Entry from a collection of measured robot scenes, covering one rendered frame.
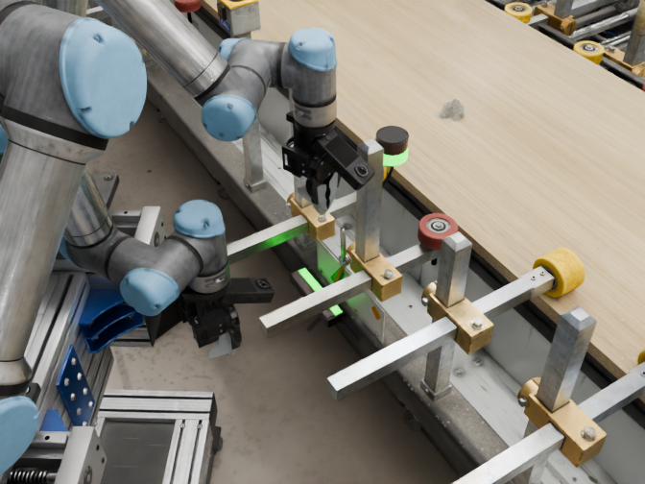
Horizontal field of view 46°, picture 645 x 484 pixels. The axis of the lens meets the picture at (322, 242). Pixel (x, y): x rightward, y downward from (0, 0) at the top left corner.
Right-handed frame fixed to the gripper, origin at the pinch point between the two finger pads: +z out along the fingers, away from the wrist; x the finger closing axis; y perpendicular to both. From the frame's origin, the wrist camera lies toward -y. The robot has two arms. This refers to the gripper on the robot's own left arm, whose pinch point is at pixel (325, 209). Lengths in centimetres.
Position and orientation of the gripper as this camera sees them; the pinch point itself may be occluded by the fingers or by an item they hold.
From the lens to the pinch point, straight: 142.6
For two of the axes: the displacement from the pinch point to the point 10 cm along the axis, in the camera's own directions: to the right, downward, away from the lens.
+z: 0.2, 7.3, 6.9
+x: -6.2, 5.5, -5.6
